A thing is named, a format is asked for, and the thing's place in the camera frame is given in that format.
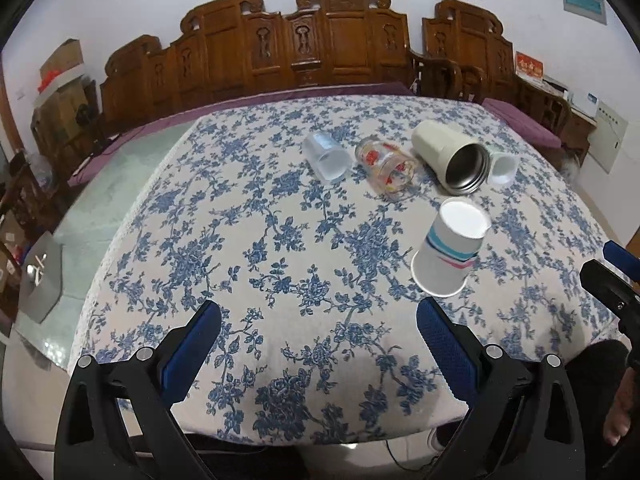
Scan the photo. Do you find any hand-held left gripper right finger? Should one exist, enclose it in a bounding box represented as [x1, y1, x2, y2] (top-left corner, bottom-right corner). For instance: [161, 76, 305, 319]
[416, 296, 596, 480]

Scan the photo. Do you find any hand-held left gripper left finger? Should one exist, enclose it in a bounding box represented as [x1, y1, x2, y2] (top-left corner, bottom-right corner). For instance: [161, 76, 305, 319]
[54, 301, 223, 480]

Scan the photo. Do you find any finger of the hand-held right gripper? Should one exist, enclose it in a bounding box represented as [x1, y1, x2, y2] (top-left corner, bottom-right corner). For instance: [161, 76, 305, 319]
[602, 240, 640, 282]
[580, 258, 640, 322]

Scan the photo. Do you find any striped white paper cup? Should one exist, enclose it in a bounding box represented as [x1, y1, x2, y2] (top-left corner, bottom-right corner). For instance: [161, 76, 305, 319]
[411, 197, 491, 297]

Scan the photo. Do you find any small white cup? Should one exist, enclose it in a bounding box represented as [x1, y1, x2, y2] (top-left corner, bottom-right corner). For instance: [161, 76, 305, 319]
[486, 146, 518, 186]

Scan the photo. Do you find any red printed glass cup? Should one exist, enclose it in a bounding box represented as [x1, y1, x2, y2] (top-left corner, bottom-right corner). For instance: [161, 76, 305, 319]
[354, 137, 420, 202]

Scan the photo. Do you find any cream steel thermos cup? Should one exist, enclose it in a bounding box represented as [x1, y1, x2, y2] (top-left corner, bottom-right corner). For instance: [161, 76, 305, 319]
[411, 120, 491, 196]

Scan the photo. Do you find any translucent plastic cup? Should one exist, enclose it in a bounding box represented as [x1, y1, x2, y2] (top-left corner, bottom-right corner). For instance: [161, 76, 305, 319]
[302, 131, 353, 184]

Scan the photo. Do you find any person's right hand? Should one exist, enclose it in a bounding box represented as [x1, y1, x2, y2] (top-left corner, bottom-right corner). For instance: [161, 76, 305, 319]
[602, 367, 640, 446]

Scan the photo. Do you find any person's dark trouser leg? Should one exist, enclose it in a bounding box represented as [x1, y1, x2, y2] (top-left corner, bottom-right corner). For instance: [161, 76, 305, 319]
[564, 339, 632, 411]

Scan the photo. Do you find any white shoe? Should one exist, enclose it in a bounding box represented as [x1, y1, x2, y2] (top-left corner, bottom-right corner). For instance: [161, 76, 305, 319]
[425, 427, 452, 454]

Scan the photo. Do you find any blue floral tablecloth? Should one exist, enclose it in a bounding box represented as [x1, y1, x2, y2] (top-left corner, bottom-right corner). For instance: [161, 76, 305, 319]
[70, 94, 621, 444]

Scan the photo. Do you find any cream electrical panel box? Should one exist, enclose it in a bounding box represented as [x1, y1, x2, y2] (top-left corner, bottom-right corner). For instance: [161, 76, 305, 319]
[584, 100, 629, 175]

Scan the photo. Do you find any white box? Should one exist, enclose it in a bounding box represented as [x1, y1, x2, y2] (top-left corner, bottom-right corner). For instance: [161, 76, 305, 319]
[567, 87, 601, 119]

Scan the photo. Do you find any purple armchair cushion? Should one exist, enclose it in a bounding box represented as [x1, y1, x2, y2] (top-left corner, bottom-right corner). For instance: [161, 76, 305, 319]
[481, 97, 562, 149]

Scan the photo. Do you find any red desk calendar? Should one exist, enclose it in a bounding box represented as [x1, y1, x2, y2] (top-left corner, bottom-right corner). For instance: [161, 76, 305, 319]
[515, 51, 545, 85]

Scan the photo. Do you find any purple sofa cushion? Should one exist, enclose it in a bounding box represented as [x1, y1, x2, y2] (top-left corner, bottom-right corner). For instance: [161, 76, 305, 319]
[67, 81, 416, 187]

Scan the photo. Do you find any carved wooden armchair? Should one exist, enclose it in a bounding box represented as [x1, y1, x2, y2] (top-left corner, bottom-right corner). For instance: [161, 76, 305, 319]
[410, 0, 572, 141]

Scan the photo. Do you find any brown cardboard box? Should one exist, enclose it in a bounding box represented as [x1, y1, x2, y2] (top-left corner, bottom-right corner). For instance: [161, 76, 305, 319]
[30, 76, 99, 161]

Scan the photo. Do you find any carved wooden sofa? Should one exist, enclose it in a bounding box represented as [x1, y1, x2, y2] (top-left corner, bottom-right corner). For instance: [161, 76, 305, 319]
[99, 0, 417, 133]

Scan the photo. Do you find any flat cardboard sheet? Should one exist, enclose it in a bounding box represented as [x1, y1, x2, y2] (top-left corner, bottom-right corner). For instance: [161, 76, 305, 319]
[38, 38, 84, 87]

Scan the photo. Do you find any grey wall panel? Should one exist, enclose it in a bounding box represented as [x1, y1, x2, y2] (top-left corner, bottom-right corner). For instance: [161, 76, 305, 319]
[560, 0, 609, 26]

